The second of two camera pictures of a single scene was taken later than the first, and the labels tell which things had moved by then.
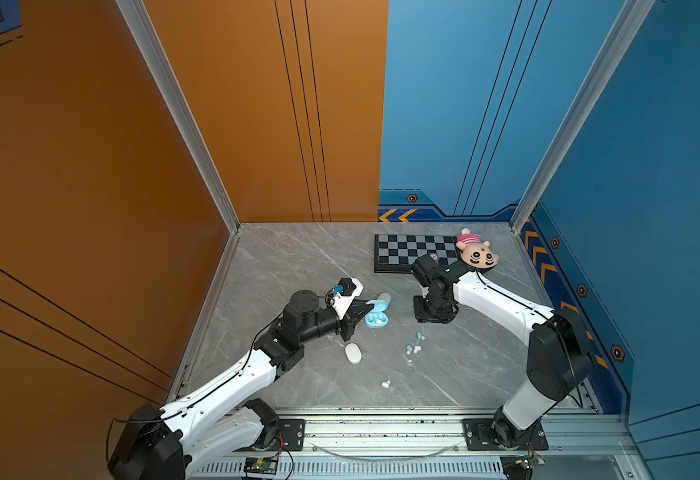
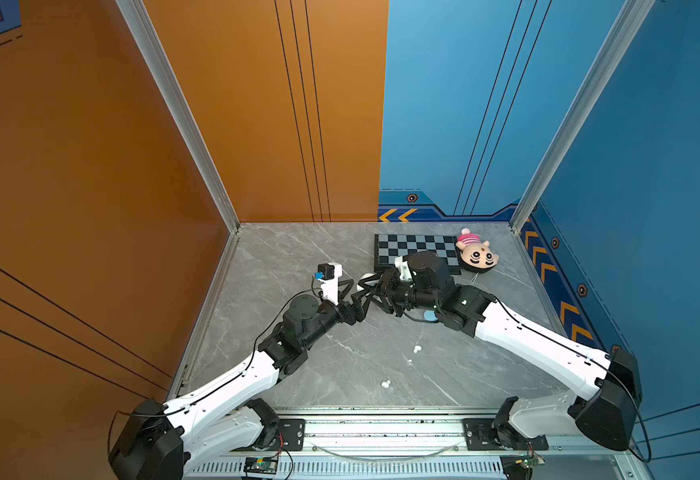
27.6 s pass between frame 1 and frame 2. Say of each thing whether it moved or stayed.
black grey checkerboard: stayed
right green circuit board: stayed
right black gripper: moved
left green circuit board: stayed
